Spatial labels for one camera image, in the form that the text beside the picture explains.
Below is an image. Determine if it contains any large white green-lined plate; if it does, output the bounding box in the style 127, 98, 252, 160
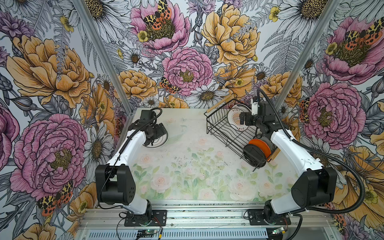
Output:
144, 124, 169, 149

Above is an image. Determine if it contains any orange plate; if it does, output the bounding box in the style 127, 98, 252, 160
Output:
249, 139, 272, 159

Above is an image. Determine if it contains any sunburst pattern white plate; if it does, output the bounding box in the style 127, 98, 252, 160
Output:
227, 108, 249, 132

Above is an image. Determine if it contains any black plate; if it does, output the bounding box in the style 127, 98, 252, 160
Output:
243, 144, 267, 168

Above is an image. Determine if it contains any rearmost green red rimmed plate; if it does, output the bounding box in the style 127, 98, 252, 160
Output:
233, 104, 251, 112

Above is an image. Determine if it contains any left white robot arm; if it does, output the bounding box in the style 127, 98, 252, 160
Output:
95, 108, 168, 219

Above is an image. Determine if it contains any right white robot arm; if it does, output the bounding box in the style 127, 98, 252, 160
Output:
240, 101, 338, 221

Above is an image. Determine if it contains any left green circuit board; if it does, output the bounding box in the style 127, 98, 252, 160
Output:
136, 230, 160, 239

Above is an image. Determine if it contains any green circuit board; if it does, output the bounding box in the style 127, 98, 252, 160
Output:
271, 227, 286, 235
136, 230, 160, 239

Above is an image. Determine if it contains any right green circuit board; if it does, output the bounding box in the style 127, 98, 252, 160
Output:
271, 227, 286, 235

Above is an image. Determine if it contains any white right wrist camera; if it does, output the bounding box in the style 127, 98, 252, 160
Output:
251, 102, 259, 116

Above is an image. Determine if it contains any black wire dish rack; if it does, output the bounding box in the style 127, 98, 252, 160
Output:
204, 99, 276, 161

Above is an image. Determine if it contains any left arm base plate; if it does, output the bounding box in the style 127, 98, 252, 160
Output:
124, 210, 168, 227

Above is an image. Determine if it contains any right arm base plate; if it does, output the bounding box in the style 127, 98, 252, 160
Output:
244, 209, 291, 226

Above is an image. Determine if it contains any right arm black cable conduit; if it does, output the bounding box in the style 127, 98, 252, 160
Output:
256, 88, 366, 240

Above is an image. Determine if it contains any aluminium mounting rail frame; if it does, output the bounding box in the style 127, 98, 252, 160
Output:
78, 191, 335, 232

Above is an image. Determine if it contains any white vented cable duct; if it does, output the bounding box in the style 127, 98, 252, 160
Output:
84, 228, 269, 240

